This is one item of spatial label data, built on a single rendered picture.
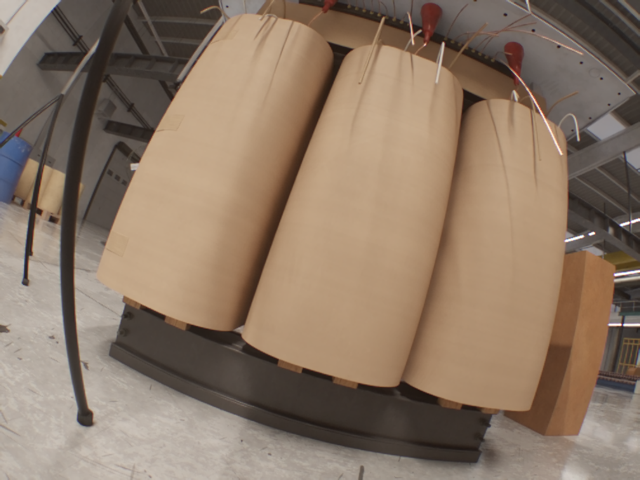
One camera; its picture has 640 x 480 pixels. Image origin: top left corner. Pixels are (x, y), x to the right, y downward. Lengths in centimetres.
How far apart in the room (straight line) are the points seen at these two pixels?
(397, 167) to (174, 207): 51
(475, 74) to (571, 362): 132
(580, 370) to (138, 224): 184
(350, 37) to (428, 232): 67
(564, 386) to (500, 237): 102
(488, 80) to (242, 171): 87
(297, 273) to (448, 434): 63
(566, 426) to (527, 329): 102
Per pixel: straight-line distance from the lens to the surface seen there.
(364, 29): 112
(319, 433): 83
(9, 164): 500
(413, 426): 90
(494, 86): 117
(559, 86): 140
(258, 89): 82
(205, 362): 83
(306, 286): 64
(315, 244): 65
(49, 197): 536
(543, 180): 97
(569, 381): 169
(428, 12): 114
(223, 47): 96
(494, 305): 78
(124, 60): 1131
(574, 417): 182
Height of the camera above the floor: 35
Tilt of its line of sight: 11 degrees up
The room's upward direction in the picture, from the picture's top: 18 degrees clockwise
